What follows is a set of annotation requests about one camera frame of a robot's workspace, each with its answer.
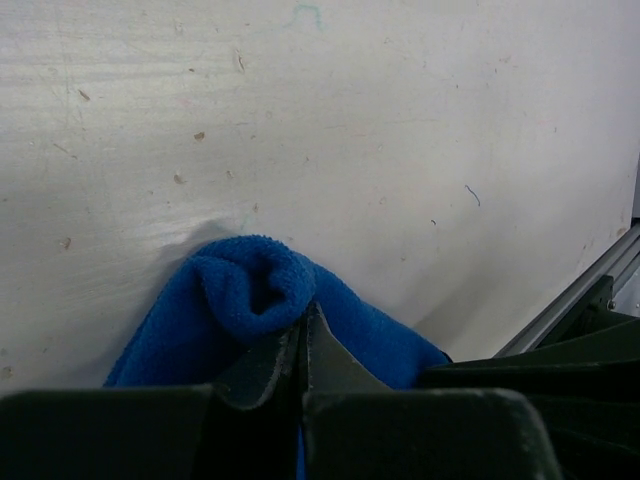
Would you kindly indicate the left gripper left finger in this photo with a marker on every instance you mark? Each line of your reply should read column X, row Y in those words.
column 241, row 426

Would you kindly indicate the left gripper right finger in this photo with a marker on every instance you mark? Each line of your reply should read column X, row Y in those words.
column 356, row 427

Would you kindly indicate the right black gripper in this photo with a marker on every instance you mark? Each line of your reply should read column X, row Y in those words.
column 585, row 388

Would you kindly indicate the blue towel black trim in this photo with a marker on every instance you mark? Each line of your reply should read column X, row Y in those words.
column 233, row 292

